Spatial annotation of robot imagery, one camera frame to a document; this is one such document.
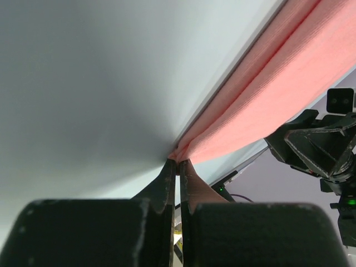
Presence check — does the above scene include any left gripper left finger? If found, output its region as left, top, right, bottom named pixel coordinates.
left=8, top=160, right=176, bottom=266

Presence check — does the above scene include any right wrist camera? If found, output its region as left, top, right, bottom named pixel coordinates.
left=326, top=88, right=355, bottom=115

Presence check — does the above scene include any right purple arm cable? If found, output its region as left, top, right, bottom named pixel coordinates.
left=229, top=194, right=255, bottom=203

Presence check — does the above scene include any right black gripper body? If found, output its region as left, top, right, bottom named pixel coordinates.
left=265, top=109, right=355, bottom=195

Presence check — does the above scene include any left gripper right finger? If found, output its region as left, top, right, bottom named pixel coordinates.
left=179, top=160, right=348, bottom=266

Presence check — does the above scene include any salmon pink t shirt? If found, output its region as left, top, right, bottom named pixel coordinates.
left=170, top=0, right=356, bottom=165

